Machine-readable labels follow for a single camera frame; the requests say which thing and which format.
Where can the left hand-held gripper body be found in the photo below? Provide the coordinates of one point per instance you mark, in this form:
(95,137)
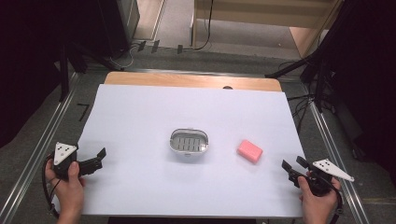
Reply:
(63,161)

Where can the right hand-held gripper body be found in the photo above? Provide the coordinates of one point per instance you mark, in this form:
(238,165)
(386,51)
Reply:
(325,179)

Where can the pink soap bar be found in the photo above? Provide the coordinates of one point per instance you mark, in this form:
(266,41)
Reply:
(250,150)

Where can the metal rectangular tray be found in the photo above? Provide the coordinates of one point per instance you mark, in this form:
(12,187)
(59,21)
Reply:
(189,141)

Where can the person's right hand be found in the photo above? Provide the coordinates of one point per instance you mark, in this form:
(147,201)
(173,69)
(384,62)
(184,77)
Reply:
(317,203)

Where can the person's left hand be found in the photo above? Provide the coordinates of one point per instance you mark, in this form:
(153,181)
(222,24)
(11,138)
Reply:
(67,189)

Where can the black metal stand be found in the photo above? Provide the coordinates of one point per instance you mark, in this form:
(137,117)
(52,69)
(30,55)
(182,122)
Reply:
(64,74)

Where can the white paper sheet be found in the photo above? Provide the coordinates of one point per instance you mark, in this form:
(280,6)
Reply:
(186,180)

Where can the black tripod stand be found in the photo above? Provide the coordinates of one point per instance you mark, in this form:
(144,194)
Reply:
(311,68)

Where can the dark curtain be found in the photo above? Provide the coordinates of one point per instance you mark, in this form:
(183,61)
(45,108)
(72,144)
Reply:
(370,77)
(31,62)

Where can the wooden table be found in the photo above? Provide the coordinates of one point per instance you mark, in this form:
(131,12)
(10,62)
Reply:
(186,81)

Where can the light wooden cabinet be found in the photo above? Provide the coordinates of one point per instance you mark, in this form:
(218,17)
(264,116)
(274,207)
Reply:
(264,15)

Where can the metal floor rail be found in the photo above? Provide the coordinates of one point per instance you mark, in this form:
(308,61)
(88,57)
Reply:
(337,158)
(37,155)

